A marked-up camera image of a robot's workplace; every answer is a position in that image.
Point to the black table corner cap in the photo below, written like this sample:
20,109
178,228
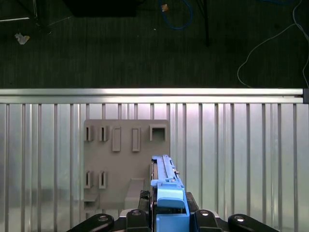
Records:
305,96

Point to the crumpled paper scrap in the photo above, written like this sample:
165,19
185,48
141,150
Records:
22,39

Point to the grey parts rack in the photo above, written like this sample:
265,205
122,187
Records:
125,164

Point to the hard disk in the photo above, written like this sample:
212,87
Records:
169,195

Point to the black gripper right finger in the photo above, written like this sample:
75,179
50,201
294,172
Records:
202,220

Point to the metal chair base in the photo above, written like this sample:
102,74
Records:
14,19

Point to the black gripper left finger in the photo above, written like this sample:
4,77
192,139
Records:
136,220

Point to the small orange white scrap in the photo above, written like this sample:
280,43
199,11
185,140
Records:
164,7

